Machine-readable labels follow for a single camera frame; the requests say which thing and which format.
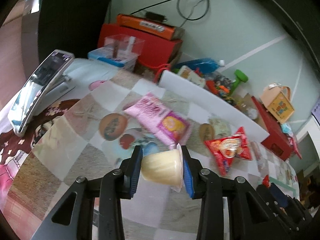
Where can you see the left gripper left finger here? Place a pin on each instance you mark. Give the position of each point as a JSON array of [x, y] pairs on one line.
[[72, 216]]

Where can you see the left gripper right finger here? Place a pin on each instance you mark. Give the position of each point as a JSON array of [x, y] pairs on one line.
[[229, 207]]

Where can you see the small red candy packet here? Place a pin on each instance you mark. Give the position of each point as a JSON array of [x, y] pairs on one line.
[[266, 181]]

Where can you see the yellow jelly pudding cup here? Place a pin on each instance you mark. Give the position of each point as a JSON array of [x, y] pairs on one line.
[[164, 168]]

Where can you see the red heart snack bag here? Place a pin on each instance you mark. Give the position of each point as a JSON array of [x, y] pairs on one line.
[[224, 150]]

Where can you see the pink floral pouch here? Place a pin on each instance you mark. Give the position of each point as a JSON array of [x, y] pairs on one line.
[[294, 145]]

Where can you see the large red gift box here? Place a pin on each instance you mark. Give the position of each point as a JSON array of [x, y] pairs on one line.
[[277, 142]]

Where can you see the white shelf desk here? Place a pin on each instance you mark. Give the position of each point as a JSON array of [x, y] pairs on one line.
[[308, 142]]

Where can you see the blue wet wipes pack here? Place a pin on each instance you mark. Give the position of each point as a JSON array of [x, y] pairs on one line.
[[287, 130]]

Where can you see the purple perforated file holder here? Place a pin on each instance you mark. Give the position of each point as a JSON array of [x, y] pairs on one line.
[[316, 111]]

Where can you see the pink snack packet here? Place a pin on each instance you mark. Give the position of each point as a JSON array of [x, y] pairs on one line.
[[165, 124]]

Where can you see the white foam board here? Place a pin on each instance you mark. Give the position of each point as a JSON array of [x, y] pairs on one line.
[[213, 104]]

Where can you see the toy clutter pile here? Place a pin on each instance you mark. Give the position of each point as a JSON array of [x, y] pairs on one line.
[[217, 84]]

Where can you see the smartphone on stand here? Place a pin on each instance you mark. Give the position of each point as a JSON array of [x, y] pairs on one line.
[[47, 80]]

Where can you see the blue water bottle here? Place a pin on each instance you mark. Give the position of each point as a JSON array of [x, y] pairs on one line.
[[204, 65]]

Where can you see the blue lidded plastic container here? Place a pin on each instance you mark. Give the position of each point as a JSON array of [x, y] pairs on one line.
[[123, 59]]

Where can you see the clear plastic box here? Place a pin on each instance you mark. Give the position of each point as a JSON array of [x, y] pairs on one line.
[[126, 43]]

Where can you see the red box stack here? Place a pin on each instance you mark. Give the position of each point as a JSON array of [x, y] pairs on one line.
[[155, 51]]

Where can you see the orange flat box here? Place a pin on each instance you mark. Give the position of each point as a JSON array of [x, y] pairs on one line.
[[162, 30]]

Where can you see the black cabinet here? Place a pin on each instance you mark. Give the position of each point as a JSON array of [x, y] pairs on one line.
[[70, 25]]

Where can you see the yellow wooden handle box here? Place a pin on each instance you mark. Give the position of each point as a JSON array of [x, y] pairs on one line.
[[277, 100]]

